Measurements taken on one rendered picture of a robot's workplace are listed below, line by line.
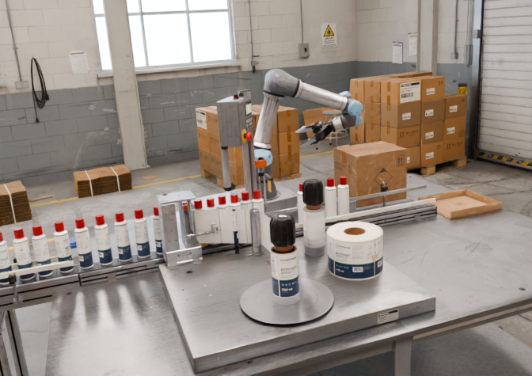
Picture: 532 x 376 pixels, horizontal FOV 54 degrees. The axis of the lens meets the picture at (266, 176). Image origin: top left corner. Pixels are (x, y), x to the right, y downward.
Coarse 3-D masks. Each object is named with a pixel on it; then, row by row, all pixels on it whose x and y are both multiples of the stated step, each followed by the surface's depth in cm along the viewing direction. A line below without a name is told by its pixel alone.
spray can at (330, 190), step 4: (328, 180) 234; (332, 180) 234; (328, 184) 235; (332, 184) 234; (328, 188) 234; (332, 188) 234; (328, 192) 234; (332, 192) 234; (328, 196) 235; (332, 196) 235; (328, 200) 236; (332, 200) 235; (328, 204) 236; (332, 204) 236; (328, 208) 237; (332, 208) 236; (328, 212) 237; (332, 212) 237; (336, 212) 239; (328, 216) 238; (332, 216) 237
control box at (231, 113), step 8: (216, 104) 214; (224, 104) 213; (232, 104) 212; (240, 104) 213; (224, 112) 214; (232, 112) 213; (240, 112) 213; (224, 120) 215; (232, 120) 214; (240, 120) 214; (224, 128) 216; (232, 128) 215; (240, 128) 215; (248, 128) 223; (224, 136) 217; (232, 136) 216; (240, 136) 215; (224, 144) 218; (232, 144) 217; (240, 144) 216
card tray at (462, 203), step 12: (444, 192) 274; (456, 192) 277; (468, 192) 276; (444, 204) 267; (456, 204) 265; (468, 204) 264; (480, 204) 263; (492, 204) 253; (444, 216) 251; (456, 216) 248
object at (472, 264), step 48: (432, 192) 288; (96, 240) 249; (384, 240) 228; (432, 240) 225; (480, 240) 222; (528, 240) 219; (96, 288) 200; (144, 288) 197; (432, 288) 184; (480, 288) 182; (528, 288) 180; (48, 336) 168; (96, 336) 167; (144, 336) 165; (336, 336) 158; (384, 336) 157
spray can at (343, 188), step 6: (342, 180) 235; (342, 186) 235; (348, 186) 237; (342, 192) 236; (348, 192) 237; (342, 198) 236; (348, 198) 237; (342, 204) 237; (348, 204) 238; (342, 210) 238; (348, 210) 239
